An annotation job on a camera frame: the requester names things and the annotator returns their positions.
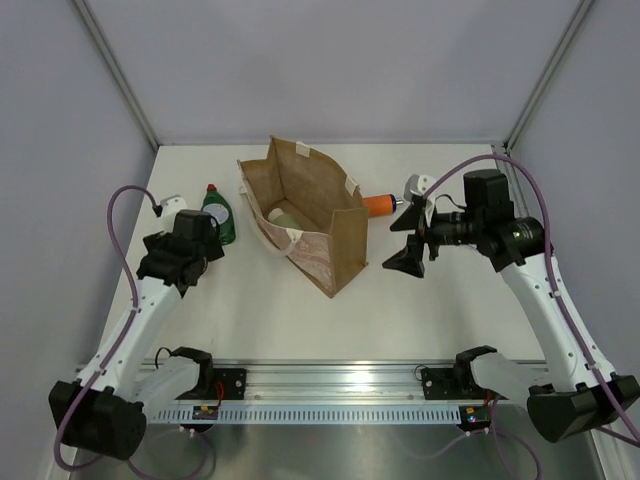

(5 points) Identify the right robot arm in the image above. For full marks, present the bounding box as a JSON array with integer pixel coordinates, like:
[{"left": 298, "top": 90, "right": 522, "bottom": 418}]
[{"left": 383, "top": 169, "right": 639, "bottom": 442}]

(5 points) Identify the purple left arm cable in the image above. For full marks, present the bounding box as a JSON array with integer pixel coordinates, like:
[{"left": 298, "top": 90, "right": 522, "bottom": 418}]
[{"left": 52, "top": 184, "right": 219, "bottom": 480}]

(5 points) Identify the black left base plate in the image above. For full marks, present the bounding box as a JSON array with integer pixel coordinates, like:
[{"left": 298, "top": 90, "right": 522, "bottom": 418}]
[{"left": 198, "top": 367, "right": 247, "bottom": 401}]

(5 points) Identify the right side aluminium rail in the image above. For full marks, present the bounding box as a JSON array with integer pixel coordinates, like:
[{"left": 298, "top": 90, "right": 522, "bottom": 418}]
[{"left": 491, "top": 143, "right": 530, "bottom": 217}]

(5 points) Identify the white slotted cable duct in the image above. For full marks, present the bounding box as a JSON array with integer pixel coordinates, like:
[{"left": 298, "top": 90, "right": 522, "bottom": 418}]
[{"left": 150, "top": 404, "right": 462, "bottom": 425}]

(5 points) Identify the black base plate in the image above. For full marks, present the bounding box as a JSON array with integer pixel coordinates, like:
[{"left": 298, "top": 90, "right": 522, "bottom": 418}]
[
  {"left": 198, "top": 367, "right": 247, "bottom": 401},
  {"left": 420, "top": 367, "right": 495, "bottom": 400}
]

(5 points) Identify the aluminium frame post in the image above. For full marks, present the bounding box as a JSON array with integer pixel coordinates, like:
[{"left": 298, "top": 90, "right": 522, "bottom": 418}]
[
  {"left": 68, "top": 0, "right": 161, "bottom": 154},
  {"left": 502, "top": 0, "right": 598, "bottom": 155}
]

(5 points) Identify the green dish soap bottle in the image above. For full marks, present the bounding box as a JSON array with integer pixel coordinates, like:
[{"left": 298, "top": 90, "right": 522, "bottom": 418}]
[{"left": 201, "top": 184, "right": 236, "bottom": 245}]

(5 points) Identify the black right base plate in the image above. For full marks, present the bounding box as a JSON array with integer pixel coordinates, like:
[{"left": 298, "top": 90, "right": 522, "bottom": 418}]
[{"left": 420, "top": 367, "right": 495, "bottom": 400}]

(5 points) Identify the orange spray bottle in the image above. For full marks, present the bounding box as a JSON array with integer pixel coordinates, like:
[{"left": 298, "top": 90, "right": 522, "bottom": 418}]
[{"left": 363, "top": 194, "right": 403, "bottom": 217}]

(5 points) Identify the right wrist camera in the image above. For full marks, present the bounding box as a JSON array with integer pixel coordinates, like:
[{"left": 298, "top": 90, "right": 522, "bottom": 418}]
[{"left": 403, "top": 174, "right": 436, "bottom": 207}]

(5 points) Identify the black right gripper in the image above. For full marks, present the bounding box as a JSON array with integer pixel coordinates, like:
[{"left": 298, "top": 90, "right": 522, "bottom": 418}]
[{"left": 383, "top": 202, "right": 484, "bottom": 278}]

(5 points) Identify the right aluminium frame post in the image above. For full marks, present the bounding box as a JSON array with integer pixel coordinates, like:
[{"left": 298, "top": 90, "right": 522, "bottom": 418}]
[{"left": 502, "top": 0, "right": 598, "bottom": 155}]

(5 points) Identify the aluminium front rail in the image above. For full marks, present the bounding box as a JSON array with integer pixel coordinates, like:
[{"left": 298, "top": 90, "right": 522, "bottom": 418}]
[{"left": 74, "top": 362, "right": 551, "bottom": 406}]

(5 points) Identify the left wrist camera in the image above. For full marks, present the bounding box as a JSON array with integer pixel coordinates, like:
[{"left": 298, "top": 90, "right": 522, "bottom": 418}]
[{"left": 153, "top": 194, "right": 187, "bottom": 222}]

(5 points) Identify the left aluminium frame post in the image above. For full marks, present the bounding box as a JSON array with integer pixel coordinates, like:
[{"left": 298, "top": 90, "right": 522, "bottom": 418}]
[{"left": 68, "top": 0, "right": 161, "bottom": 154}]

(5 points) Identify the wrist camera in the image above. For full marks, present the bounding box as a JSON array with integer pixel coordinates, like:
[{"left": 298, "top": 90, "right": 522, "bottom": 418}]
[
  {"left": 403, "top": 174, "right": 436, "bottom": 207},
  {"left": 153, "top": 194, "right": 187, "bottom": 222}
]

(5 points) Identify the aluminium rail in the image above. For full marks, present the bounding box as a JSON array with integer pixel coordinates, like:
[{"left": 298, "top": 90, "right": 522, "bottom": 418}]
[
  {"left": 74, "top": 362, "right": 551, "bottom": 406},
  {"left": 491, "top": 143, "right": 530, "bottom": 217}
]

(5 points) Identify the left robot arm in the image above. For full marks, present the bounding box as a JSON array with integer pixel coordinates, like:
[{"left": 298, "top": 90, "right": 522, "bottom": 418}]
[{"left": 49, "top": 209, "right": 224, "bottom": 460}]

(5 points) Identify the brown canvas tote bag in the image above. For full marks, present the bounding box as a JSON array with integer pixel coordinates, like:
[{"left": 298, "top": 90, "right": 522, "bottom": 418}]
[{"left": 237, "top": 137, "right": 369, "bottom": 298}]

